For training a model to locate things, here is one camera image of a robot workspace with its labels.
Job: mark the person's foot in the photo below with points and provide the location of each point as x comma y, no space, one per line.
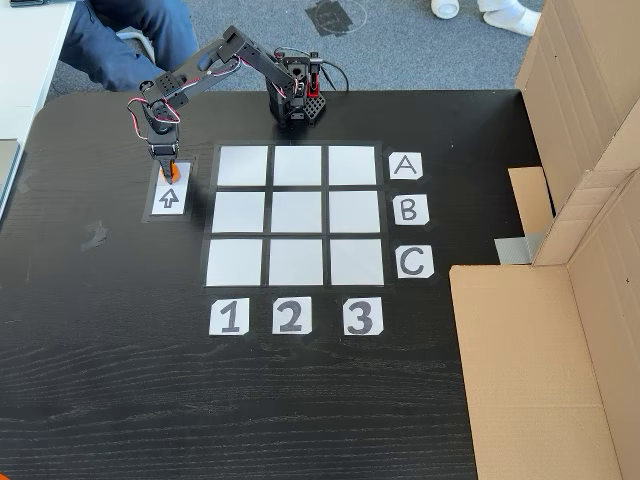
510,15
446,7

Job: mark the white side table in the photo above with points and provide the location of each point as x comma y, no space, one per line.
25,60

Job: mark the red black bar clamp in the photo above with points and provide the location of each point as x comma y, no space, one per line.
314,92

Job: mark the white nine-square grid sheet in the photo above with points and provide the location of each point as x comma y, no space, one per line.
296,212

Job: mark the paper sheet number 2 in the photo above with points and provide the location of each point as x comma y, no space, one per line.
291,315

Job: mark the paper sheet number 3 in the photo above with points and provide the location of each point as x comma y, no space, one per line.
363,316

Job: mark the orange round object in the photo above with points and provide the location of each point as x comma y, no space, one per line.
5,476

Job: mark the black floor tape patch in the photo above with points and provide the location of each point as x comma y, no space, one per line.
334,17

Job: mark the person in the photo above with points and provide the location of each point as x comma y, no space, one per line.
100,40

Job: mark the crumpled clear tape bits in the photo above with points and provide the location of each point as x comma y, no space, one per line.
95,237

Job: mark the brown cardboard box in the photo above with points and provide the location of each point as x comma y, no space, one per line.
575,75
525,375

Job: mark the paper sheet number 1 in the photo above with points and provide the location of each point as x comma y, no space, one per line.
229,317

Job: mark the white chair frame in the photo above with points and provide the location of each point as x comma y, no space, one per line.
142,42

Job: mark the grey tape strip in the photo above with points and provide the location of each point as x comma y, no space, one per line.
515,250

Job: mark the round orange token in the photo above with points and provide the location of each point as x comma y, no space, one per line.
176,176

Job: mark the grey flat panel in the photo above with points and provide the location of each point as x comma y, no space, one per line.
9,175

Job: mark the paper sheet letter C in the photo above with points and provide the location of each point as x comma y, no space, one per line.
414,261

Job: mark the paper sheet letter B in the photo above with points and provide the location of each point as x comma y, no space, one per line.
411,210

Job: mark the paper sheet letter A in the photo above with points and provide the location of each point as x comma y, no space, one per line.
406,166

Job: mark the white arrow paper sheet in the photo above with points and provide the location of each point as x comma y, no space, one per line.
170,200

